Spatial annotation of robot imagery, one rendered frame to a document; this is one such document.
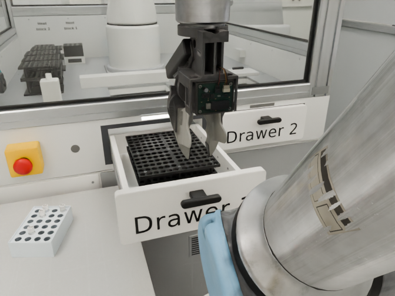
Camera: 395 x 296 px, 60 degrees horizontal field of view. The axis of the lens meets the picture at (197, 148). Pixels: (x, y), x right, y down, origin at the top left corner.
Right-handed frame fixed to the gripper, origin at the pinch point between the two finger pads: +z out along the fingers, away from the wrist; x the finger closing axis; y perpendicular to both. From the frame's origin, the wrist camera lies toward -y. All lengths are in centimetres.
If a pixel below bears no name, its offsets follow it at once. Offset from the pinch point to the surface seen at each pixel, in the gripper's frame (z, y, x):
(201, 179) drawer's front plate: 7.3, -1.5, 1.4
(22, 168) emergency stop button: 12.8, -27.5, -33.0
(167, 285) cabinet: 68, -34, 1
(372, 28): -1, -134, 163
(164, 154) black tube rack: 10.3, -19.6, -1.4
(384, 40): 5, -123, 164
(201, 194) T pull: 9.0, 0.7, 0.7
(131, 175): 16.7, -23.2, -9.1
